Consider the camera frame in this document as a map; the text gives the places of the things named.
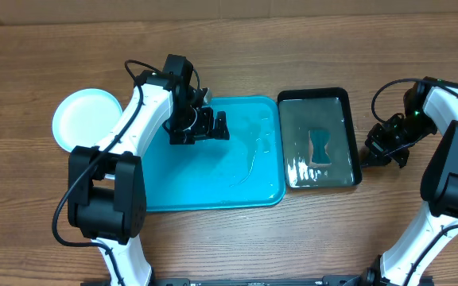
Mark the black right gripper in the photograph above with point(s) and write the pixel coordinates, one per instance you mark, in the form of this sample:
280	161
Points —
382	144

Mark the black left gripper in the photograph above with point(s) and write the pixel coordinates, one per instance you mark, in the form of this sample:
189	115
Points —
205	130

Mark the light blue plate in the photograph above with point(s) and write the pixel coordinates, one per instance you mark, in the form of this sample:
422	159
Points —
84	118

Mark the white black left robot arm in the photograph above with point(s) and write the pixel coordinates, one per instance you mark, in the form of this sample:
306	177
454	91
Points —
105	204

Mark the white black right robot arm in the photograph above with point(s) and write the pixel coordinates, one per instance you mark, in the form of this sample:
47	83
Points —
430	107

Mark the teal plastic serving tray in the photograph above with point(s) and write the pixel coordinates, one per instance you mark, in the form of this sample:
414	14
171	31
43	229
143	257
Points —
245	171

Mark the black water-filled tray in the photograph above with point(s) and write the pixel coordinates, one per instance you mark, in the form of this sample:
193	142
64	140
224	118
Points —
323	108

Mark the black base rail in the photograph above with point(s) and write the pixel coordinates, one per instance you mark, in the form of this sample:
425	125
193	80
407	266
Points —
333	280

